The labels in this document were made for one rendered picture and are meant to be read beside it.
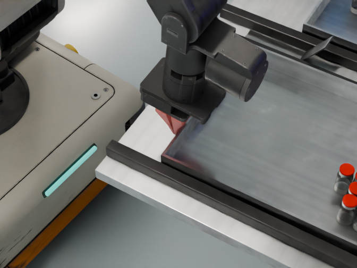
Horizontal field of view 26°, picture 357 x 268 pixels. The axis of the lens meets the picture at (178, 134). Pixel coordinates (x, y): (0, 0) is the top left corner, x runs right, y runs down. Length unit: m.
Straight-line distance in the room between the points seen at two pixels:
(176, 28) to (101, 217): 1.27
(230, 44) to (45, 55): 1.25
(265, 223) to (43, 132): 1.01
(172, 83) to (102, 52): 1.52
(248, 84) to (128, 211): 1.23
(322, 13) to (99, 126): 0.80
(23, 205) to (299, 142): 0.87
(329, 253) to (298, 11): 0.48
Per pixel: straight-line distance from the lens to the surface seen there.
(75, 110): 1.98
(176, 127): 1.07
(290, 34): 1.27
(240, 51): 0.92
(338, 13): 1.35
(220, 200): 1.05
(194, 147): 1.12
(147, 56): 2.49
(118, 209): 2.12
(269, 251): 1.04
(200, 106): 1.02
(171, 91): 1.01
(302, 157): 1.13
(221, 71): 0.93
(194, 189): 1.06
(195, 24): 0.88
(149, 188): 1.08
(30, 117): 1.98
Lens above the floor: 1.77
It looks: 51 degrees down
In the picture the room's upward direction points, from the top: straight up
